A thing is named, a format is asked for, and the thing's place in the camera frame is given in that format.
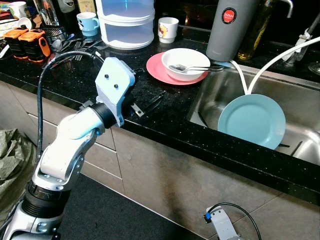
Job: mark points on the metal fork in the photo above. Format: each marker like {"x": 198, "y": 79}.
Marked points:
{"x": 79, "y": 50}
{"x": 177, "y": 67}

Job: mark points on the stainless steel sink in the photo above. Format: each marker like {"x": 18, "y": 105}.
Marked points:
{"x": 215, "y": 95}

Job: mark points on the beige kitchen cabinet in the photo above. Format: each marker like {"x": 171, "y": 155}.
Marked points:
{"x": 175, "y": 170}

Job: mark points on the short white tube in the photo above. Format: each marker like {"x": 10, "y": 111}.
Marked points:
{"x": 239, "y": 76}

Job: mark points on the metal faucet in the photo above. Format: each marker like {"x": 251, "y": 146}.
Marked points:
{"x": 300, "y": 42}

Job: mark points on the black basket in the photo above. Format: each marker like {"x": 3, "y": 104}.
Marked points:
{"x": 55, "y": 34}

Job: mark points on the blue mug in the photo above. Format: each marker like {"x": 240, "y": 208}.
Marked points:
{"x": 89, "y": 25}

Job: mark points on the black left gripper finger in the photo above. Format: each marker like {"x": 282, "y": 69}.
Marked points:
{"x": 150, "y": 72}
{"x": 156, "y": 102}

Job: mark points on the metal spoon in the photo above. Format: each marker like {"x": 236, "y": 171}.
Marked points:
{"x": 57, "y": 45}

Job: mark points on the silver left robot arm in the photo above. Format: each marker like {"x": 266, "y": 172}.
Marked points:
{"x": 65, "y": 150}

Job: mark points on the white bowl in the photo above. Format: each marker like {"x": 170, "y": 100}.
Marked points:
{"x": 192, "y": 57}

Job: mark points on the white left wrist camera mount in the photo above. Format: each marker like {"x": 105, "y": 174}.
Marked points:
{"x": 112, "y": 82}

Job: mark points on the teal plate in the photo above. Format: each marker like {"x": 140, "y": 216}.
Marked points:
{"x": 250, "y": 122}

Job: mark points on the black chopstick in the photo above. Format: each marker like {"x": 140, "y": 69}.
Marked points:
{"x": 296, "y": 148}

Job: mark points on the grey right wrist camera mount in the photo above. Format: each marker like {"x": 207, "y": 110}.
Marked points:
{"x": 220, "y": 225}

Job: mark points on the yellow oil bottle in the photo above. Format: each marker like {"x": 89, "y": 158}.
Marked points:
{"x": 260, "y": 35}

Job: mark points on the orange black tool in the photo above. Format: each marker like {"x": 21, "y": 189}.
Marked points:
{"x": 14, "y": 35}
{"x": 32, "y": 37}

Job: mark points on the pink plate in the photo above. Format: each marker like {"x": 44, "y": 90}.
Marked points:
{"x": 155, "y": 67}

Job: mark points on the grey thermos bottle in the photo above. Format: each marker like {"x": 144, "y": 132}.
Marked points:
{"x": 227, "y": 40}

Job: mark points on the plain white cup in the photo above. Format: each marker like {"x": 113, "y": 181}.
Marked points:
{"x": 24, "y": 24}
{"x": 17, "y": 10}

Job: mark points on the clear stacked plastic container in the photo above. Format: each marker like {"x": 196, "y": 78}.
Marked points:
{"x": 125, "y": 30}

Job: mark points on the clear drinking glass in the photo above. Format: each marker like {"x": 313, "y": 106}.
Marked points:
{"x": 47, "y": 12}

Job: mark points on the white cartoon print mug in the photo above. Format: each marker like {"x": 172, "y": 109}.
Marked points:
{"x": 170, "y": 30}

